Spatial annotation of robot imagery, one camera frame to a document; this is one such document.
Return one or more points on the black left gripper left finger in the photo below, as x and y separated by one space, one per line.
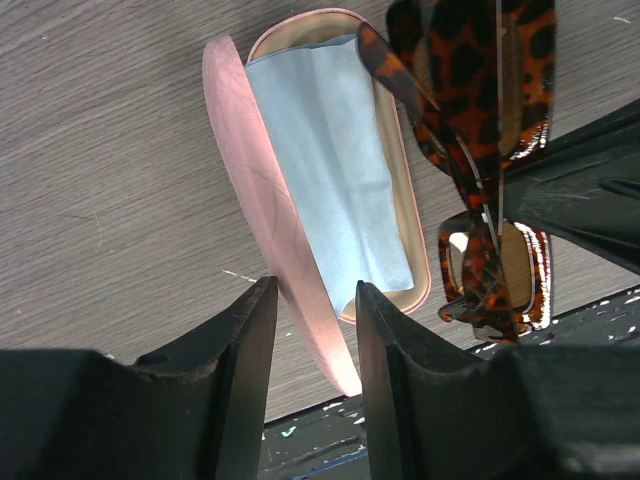
191 409

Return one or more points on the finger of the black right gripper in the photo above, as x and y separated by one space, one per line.
584 188

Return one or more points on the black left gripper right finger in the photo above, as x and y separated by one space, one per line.
475 405

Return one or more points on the tortoiseshell brown sunglasses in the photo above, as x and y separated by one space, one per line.
476 80

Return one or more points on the pink glasses case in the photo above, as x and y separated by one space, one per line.
266 202

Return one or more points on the light blue cloth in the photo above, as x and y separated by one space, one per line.
317 104

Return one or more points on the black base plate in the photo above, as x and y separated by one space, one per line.
450 400

